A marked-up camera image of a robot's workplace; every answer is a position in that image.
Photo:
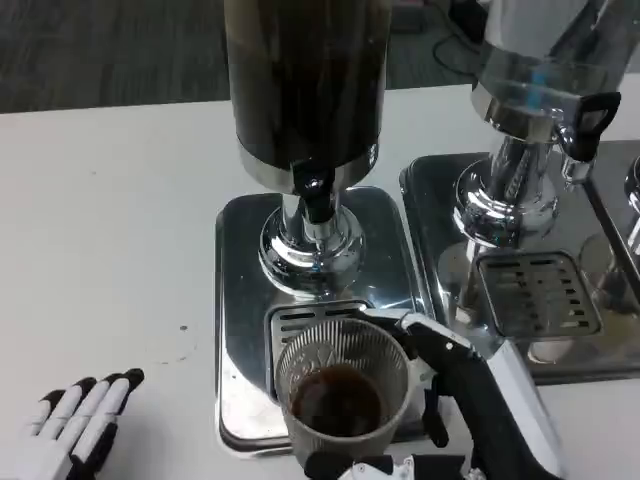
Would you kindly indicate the slotted steel drip grid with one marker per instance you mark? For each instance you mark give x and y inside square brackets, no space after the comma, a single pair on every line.
[540,290]
[300,316]

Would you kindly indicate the chrome dispenser stand with base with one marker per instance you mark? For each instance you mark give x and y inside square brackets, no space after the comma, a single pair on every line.
[615,200]

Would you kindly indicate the dark-tank drink dispenser with steel base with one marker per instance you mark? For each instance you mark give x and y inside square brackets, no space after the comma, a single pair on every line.
[300,100]

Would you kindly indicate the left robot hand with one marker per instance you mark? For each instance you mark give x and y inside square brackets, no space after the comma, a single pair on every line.
[65,425]

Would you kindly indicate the clear-tank drink dispenser with steel base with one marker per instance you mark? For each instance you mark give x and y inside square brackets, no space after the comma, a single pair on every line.
[520,165]

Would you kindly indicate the clear ribbed glass cup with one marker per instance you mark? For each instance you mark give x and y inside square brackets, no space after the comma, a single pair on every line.
[300,360]

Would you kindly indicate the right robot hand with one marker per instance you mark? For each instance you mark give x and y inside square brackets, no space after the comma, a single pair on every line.
[500,410]

